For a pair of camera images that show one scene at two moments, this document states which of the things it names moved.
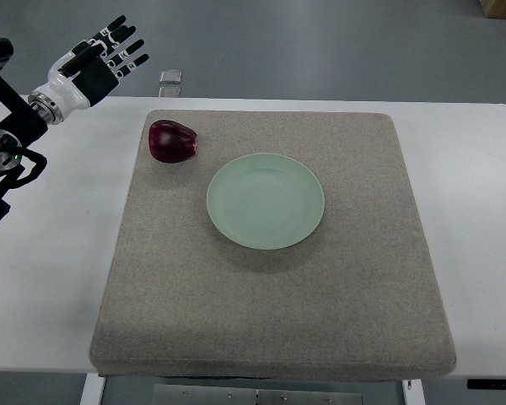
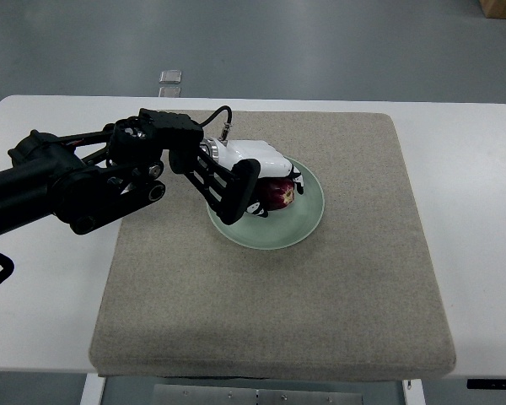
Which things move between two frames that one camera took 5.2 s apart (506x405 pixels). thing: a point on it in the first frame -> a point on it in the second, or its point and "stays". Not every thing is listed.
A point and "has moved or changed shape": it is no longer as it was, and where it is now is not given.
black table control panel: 494,384 stays
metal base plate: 255,394 stays
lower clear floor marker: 169,91 stays
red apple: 170,142 has moved or changed shape
